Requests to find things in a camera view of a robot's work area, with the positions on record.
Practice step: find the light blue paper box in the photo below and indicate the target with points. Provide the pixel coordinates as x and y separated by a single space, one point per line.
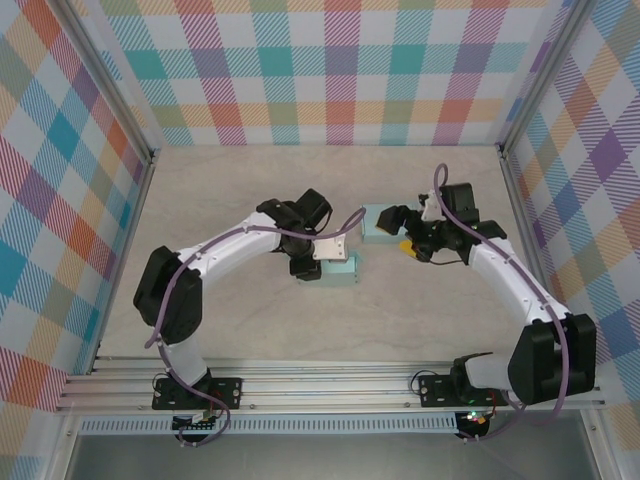
337 275
370 232

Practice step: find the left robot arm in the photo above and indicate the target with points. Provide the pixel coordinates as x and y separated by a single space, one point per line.
170 300

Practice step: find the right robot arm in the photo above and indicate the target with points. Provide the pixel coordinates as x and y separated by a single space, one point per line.
550 360

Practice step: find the circuit board with lights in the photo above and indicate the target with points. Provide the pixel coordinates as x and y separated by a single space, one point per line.
475 420

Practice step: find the grey metal sheet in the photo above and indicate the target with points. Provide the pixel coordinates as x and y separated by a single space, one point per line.
325 460

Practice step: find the small black circuit board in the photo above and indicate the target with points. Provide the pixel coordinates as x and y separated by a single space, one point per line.
195 424

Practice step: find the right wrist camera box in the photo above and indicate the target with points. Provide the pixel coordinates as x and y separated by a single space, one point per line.
429 205

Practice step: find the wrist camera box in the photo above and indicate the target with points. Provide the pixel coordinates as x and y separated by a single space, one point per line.
330 248
429 205

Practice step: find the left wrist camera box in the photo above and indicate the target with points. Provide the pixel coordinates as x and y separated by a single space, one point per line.
330 248

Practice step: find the aluminium side rail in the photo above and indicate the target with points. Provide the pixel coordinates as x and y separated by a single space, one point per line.
526 220
134 220

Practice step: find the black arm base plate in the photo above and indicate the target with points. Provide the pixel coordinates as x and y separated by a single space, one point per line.
227 392
435 390

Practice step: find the aluminium frame post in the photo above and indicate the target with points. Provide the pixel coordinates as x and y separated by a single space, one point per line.
542 75
107 75

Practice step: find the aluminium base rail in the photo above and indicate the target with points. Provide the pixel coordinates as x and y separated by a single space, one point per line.
325 387

